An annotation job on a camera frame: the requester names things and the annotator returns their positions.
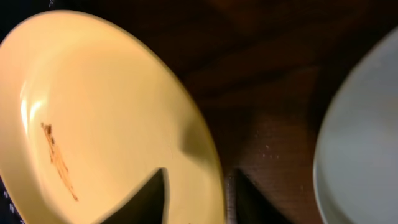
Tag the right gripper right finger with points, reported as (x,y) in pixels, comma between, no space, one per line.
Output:
(250,206)

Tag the light blue plate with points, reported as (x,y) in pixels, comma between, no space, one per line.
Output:
(355,162)

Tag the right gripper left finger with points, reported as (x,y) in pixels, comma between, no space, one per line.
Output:
(146,206)

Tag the yellow plate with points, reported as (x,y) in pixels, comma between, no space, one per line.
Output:
(88,116)

